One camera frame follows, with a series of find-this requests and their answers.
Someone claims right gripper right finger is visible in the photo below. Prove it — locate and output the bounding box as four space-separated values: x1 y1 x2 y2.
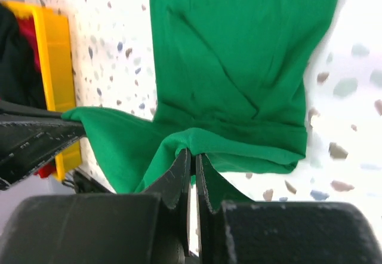
195 154 381 263

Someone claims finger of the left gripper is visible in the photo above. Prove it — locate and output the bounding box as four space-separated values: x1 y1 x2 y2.
1 100 86 190

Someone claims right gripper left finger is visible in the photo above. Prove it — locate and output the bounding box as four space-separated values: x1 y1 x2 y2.
1 150 191 263

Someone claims green t shirt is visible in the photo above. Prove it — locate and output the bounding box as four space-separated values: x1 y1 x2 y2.
63 0 338 193

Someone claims black t shirt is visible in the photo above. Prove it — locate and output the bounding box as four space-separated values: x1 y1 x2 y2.
1 5 46 109

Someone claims red t shirt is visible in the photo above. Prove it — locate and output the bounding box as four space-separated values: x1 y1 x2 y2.
17 16 56 179

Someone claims yellow plastic bin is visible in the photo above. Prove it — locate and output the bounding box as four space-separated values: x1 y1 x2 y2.
1 1 81 181

